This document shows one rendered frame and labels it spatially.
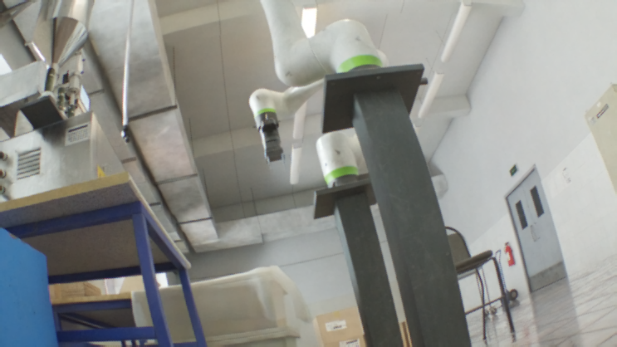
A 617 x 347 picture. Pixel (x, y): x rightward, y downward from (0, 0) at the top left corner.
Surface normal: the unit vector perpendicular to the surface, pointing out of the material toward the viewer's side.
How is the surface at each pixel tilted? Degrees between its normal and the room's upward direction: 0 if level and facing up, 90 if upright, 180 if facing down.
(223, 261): 90
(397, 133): 90
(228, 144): 90
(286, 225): 89
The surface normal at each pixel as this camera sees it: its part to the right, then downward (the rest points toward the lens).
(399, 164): 0.01, -0.40
